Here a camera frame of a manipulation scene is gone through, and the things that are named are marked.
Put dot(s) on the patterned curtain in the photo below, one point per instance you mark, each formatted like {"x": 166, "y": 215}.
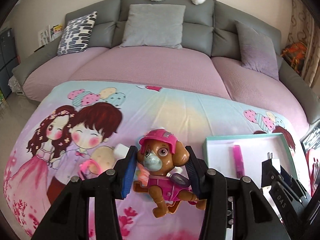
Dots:
{"x": 304, "y": 29}

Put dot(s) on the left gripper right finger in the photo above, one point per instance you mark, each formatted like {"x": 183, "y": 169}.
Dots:
{"x": 235, "y": 204}

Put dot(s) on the grey sofa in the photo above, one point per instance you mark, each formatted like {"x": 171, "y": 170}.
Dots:
{"x": 208, "y": 28}

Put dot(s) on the teal white tray box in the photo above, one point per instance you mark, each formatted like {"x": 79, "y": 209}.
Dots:
{"x": 255, "y": 148}

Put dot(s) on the cartoon couple table cloth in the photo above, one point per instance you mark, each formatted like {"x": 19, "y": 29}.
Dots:
{"x": 79, "y": 119}

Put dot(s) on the orange decorative item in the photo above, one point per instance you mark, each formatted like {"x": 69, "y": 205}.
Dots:
{"x": 294, "y": 54}

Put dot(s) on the pink lighter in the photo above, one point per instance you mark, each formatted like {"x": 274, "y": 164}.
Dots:
{"x": 238, "y": 160}

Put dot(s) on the books beside sofa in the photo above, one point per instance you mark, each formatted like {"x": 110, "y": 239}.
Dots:
{"x": 48, "y": 34}

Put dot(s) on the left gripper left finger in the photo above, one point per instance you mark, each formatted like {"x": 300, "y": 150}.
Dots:
{"x": 67, "y": 218}

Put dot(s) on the white charger adapter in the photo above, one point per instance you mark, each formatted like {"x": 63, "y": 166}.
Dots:
{"x": 120, "y": 151}

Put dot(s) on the patterned black white cushion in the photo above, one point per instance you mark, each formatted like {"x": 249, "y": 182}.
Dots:
{"x": 76, "y": 35}

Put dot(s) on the pink sofa seat cover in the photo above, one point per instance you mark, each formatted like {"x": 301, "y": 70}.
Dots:
{"x": 183, "y": 69}

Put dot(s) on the dark blue cabinet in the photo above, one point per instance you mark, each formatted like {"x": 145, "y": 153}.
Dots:
{"x": 9, "y": 60}

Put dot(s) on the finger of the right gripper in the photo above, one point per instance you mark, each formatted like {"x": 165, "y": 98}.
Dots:
{"x": 276, "y": 177}
{"x": 290, "y": 177}

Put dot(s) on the pink puppy toy figure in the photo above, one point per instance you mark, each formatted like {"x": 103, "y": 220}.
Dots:
{"x": 161, "y": 152}

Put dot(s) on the purple grey cushion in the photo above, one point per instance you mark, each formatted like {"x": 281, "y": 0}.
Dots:
{"x": 257, "y": 51}

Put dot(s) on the pink wristband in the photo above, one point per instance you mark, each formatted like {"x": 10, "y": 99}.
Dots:
{"x": 89, "y": 169}

